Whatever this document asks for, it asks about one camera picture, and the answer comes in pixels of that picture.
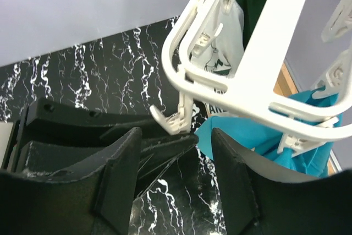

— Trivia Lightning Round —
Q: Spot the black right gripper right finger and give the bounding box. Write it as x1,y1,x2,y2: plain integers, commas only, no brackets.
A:
211,129,351,234

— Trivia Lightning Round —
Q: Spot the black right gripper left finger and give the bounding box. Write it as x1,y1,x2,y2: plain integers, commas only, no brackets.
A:
1,128,141,234

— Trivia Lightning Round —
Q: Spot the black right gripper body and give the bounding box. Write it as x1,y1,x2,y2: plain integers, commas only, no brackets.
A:
1,98,199,198

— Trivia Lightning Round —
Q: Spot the white plastic clip hanger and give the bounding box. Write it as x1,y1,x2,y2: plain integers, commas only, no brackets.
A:
161,0,351,150

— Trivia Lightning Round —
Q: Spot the white hanger clip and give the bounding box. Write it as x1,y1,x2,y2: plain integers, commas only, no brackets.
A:
150,92,193,135

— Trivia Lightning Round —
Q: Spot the teal blue shirt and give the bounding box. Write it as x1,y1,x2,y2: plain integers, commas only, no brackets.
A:
195,88,344,178

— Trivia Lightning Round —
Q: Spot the white green t-shirt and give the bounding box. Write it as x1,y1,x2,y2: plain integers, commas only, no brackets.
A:
189,0,270,116

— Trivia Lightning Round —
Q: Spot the wooden drying rack frame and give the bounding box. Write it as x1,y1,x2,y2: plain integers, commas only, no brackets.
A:
273,63,298,97

